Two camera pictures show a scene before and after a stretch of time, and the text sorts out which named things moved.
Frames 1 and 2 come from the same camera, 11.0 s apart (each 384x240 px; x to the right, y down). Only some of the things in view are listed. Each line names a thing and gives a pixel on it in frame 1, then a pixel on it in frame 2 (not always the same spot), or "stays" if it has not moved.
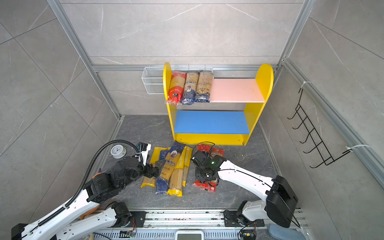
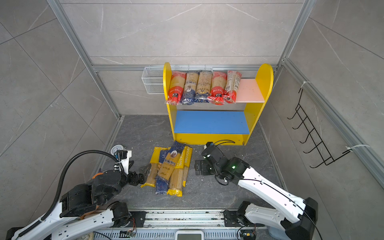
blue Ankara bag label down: [190, 86] stays
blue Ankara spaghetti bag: [172, 159] stays
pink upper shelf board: [235, 90] stays
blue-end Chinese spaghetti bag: [204, 85] stays
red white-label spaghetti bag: [206, 185] to [232, 81]
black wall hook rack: [324, 153] stays
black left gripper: [151, 173] to [136, 181]
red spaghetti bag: [204, 148] to [219, 80]
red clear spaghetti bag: [177, 87] stays
